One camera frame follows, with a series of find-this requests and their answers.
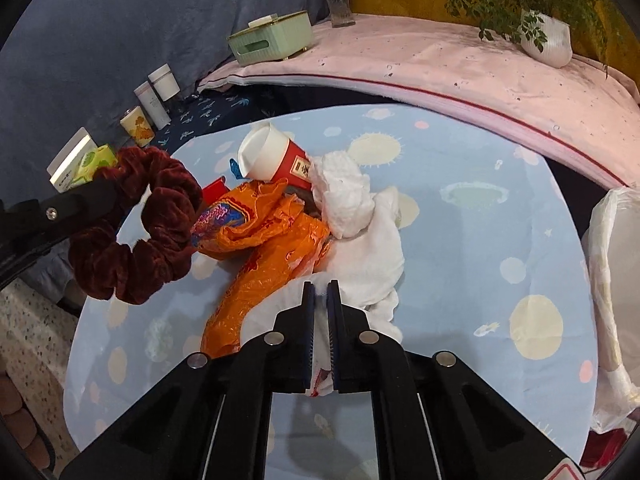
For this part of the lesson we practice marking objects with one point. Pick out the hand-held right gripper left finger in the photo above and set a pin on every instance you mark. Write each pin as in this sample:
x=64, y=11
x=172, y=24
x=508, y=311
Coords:
x=310, y=320

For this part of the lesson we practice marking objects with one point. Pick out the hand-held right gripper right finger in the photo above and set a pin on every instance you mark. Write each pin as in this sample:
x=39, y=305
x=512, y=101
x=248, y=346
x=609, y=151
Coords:
x=334, y=320

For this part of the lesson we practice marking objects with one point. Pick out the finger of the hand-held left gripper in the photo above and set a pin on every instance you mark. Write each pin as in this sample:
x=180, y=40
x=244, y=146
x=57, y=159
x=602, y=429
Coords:
x=65, y=210

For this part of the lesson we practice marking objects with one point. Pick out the orange plastic bag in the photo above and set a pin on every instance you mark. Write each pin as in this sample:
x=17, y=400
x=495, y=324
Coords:
x=260, y=270

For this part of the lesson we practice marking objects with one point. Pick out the dark red velvet scrunchie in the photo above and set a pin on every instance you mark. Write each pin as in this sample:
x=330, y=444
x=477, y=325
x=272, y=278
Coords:
x=165, y=180

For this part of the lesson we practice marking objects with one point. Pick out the white tissue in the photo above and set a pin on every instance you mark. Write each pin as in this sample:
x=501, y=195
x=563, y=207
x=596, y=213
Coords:
x=345, y=195

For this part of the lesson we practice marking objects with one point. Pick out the red cone-shaped tool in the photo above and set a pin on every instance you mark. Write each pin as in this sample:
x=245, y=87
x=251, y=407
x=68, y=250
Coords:
x=215, y=191

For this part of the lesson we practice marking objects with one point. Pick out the red and white paper cup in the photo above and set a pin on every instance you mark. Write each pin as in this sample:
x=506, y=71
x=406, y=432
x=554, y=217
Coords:
x=270, y=155

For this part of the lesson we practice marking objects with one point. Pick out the white plastic trash bag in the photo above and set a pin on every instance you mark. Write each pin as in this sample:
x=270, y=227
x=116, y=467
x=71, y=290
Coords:
x=615, y=240

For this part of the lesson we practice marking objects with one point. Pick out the white box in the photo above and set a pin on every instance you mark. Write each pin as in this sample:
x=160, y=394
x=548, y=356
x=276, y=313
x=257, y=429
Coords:
x=70, y=157

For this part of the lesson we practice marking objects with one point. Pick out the green box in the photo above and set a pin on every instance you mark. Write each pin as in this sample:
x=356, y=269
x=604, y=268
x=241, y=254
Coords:
x=95, y=160

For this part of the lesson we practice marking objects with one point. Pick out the yellow printed cup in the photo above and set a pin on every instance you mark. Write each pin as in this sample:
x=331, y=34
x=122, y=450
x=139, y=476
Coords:
x=136, y=127

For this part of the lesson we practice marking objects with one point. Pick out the white tube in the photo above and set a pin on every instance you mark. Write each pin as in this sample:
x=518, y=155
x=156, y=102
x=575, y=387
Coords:
x=152, y=105

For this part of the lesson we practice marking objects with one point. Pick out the light blue printed tablecloth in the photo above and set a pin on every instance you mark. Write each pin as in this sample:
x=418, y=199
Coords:
x=475, y=220

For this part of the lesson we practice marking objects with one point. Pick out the navy printed cloth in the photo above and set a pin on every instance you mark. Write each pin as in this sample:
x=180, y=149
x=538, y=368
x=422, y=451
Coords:
x=210, y=112

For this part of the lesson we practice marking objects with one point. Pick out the blue-grey blanket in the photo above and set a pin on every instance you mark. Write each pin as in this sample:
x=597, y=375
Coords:
x=100, y=35

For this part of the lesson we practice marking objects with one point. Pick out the green plastic basket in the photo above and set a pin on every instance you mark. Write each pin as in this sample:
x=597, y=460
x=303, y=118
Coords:
x=275, y=35

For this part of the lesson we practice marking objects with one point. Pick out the pink cloth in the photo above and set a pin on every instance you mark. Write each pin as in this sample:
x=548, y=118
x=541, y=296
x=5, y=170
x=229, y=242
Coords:
x=450, y=65

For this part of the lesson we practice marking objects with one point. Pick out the red bin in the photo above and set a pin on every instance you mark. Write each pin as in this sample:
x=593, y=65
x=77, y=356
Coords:
x=610, y=447

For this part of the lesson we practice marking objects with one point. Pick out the potted plant in white pot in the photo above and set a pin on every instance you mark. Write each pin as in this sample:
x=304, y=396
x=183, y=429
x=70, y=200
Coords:
x=555, y=40

